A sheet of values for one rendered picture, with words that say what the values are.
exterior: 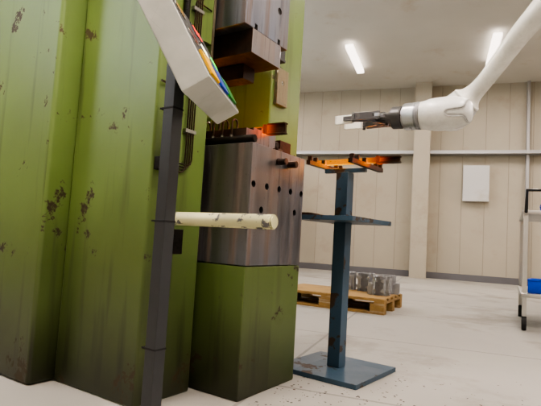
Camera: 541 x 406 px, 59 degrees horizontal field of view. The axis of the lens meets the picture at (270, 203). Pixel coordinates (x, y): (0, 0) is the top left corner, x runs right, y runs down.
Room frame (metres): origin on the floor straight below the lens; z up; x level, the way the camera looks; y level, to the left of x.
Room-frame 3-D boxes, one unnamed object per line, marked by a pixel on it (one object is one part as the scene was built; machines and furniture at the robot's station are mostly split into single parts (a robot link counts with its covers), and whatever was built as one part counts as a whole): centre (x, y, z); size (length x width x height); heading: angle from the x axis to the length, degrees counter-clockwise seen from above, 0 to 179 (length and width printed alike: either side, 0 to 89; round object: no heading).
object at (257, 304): (2.03, 0.20, 0.23); 0.56 x 0.38 x 0.47; 56
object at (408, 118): (1.56, -0.45, 1.00); 0.09 x 0.06 x 0.09; 146
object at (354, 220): (2.22, -0.34, 0.67); 0.40 x 0.30 x 0.02; 143
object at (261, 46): (1.98, 0.22, 1.32); 0.42 x 0.20 x 0.10; 56
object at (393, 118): (1.60, -0.39, 1.00); 0.09 x 0.08 x 0.07; 56
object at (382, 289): (4.55, -0.68, 0.15); 1.06 x 0.74 x 0.30; 66
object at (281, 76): (2.19, -0.02, 1.27); 0.09 x 0.02 x 0.17; 146
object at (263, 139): (1.98, 0.22, 0.96); 0.42 x 0.20 x 0.09; 56
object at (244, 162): (2.03, 0.20, 0.69); 0.56 x 0.38 x 0.45; 56
